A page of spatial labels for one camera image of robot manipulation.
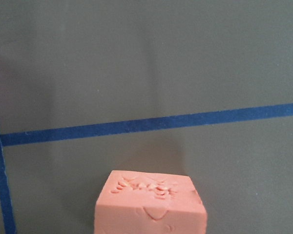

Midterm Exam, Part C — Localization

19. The orange foam cube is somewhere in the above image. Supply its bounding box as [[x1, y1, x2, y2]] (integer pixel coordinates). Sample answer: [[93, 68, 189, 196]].
[[94, 170, 208, 234]]

